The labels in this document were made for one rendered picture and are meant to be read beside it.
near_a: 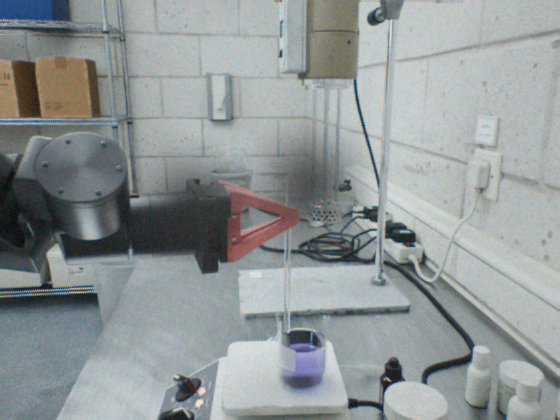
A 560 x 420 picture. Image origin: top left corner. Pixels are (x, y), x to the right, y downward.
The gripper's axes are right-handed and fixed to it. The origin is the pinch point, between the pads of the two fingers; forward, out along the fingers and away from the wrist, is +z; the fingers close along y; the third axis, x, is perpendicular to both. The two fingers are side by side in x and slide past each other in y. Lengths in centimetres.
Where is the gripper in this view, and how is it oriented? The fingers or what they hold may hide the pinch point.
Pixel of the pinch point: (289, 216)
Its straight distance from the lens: 45.6
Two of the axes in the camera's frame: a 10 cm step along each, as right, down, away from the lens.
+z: 9.5, -0.6, 3.0
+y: -3.0, -2.3, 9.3
